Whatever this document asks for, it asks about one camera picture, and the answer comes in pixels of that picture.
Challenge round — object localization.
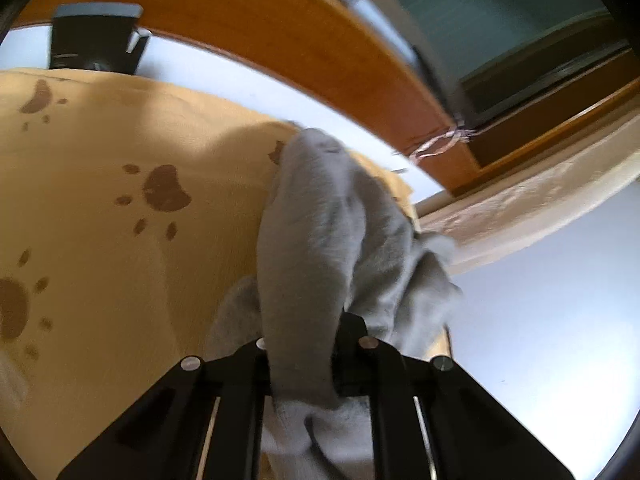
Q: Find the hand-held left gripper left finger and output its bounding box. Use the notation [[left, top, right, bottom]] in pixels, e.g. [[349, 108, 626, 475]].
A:
[[57, 338, 273, 480]]

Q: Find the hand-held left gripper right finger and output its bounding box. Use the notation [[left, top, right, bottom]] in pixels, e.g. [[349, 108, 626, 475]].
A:
[[332, 312, 573, 480]]

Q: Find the grey sweater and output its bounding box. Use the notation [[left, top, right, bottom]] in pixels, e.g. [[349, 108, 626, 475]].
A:
[[205, 127, 463, 480]]

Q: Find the yellow paw-print blanket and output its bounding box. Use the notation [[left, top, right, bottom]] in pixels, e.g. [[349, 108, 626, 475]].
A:
[[0, 67, 451, 480]]

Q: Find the cream curtain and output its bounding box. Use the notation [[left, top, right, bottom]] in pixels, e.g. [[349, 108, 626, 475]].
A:
[[417, 115, 640, 273]]

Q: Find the pink-white twine loop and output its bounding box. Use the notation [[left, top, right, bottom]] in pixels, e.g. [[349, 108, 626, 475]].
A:
[[407, 127, 476, 161]]

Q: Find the black box with grey lid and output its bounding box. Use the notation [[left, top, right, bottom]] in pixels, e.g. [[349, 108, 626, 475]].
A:
[[47, 4, 151, 75]]

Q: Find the window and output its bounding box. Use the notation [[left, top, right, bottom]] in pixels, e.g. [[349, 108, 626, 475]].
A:
[[375, 0, 636, 126]]

